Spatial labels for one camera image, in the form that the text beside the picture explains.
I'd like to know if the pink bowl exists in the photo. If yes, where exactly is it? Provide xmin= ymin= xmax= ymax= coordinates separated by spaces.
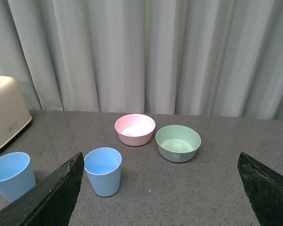
xmin=115 ymin=113 xmax=156 ymax=146

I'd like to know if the blue cup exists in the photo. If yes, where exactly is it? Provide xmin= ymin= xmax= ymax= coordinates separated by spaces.
xmin=0 ymin=152 xmax=36 ymax=203
xmin=84 ymin=147 xmax=122 ymax=197

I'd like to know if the cream white toaster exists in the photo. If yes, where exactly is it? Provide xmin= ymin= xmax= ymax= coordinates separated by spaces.
xmin=0 ymin=76 xmax=32 ymax=149

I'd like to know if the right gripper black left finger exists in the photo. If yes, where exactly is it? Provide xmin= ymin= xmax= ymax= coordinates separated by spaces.
xmin=0 ymin=152 xmax=84 ymax=226

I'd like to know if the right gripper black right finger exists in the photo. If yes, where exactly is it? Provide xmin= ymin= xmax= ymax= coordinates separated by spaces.
xmin=237 ymin=153 xmax=283 ymax=226

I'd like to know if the grey white curtain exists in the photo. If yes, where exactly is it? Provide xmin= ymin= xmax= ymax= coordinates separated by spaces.
xmin=0 ymin=0 xmax=283 ymax=120

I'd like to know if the green bowl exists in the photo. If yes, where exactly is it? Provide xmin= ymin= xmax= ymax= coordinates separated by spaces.
xmin=155 ymin=125 xmax=201 ymax=163

